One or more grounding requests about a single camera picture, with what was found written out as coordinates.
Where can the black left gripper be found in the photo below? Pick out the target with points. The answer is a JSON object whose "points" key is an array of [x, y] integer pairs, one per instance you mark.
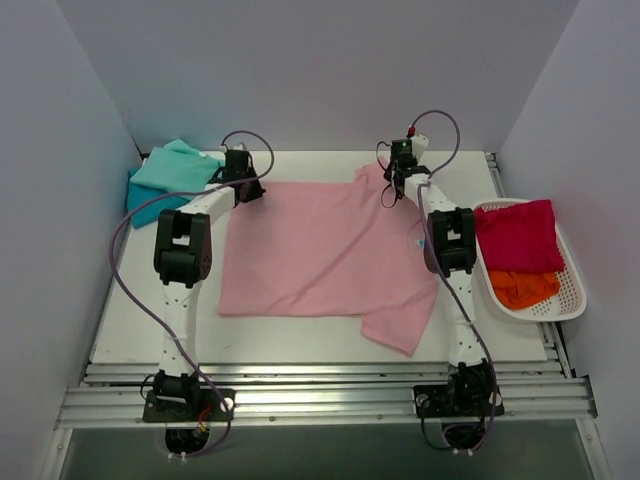
{"points": [[251, 189]]}

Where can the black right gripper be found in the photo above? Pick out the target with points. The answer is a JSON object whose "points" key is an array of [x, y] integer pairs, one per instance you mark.
{"points": [[393, 176]]}

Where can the pink t-shirt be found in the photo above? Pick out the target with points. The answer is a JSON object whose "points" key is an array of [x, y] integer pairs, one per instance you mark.
{"points": [[330, 249]]}

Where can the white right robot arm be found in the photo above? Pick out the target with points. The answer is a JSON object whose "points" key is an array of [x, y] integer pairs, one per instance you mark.
{"points": [[449, 249]]}

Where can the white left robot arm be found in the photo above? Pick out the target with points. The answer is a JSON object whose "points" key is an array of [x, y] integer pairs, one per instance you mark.
{"points": [[183, 259]]}

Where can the mint green folded t-shirt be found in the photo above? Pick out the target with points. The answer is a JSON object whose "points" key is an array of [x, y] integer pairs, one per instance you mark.
{"points": [[177, 167]]}

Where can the magenta t-shirt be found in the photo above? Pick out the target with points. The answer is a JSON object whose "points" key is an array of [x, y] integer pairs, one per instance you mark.
{"points": [[519, 238]]}

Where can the orange t-shirt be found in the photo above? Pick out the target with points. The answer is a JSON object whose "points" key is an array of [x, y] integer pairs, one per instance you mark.
{"points": [[517, 291]]}

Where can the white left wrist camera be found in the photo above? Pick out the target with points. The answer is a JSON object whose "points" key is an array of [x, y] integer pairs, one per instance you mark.
{"points": [[241, 146]]}

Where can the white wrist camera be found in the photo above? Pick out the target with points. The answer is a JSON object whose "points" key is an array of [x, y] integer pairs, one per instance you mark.
{"points": [[241, 146], [419, 142]]}

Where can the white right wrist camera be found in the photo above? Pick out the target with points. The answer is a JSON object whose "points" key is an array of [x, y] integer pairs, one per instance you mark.
{"points": [[419, 142]]}

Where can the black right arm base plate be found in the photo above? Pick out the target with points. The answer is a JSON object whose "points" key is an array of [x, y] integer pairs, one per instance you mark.
{"points": [[440, 400]]}

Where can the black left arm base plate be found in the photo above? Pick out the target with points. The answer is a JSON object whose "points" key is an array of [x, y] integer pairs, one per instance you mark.
{"points": [[204, 407]]}

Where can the aluminium rail frame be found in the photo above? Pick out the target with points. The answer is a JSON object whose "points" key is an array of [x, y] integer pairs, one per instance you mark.
{"points": [[316, 399]]}

